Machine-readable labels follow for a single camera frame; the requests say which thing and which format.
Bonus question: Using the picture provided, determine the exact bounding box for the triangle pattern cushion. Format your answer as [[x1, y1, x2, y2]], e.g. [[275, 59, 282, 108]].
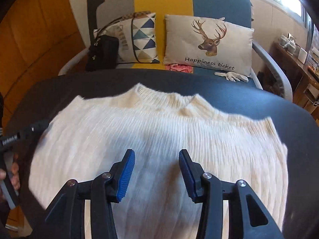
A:
[[95, 11, 160, 64]]

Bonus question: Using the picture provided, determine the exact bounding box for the person left hand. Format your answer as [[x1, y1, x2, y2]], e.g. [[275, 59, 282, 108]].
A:
[[0, 154, 20, 202]]

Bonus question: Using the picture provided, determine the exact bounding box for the black rolled mat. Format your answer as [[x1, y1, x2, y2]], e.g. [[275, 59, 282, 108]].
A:
[[87, 0, 105, 43]]

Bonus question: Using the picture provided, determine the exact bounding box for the pink knitted cloth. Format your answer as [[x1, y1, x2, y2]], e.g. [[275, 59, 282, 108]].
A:
[[165, 64, 194, 73]]

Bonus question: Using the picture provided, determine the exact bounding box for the cream knitted sweater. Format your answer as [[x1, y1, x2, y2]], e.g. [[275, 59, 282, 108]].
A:
[[29, 84, 288, 238]]

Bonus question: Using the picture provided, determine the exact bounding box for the black handbag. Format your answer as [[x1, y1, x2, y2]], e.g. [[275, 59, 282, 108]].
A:
[[85, 35, 119, 72]]

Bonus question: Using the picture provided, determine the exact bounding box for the grey yellow blue sofa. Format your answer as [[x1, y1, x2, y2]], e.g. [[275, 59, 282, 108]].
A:
[[58, 0, 294, 102]]

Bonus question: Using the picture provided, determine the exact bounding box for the deer print cushion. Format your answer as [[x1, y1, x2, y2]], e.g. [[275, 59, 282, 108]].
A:
[[163, 15, 254, 77]]

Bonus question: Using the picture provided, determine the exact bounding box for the wooden side table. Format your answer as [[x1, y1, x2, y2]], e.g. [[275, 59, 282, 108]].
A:
[[269, 41, 318, 121]]

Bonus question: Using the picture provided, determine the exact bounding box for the white glove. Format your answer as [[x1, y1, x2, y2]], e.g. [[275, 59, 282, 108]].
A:
[[214, 72, 249, 83]]

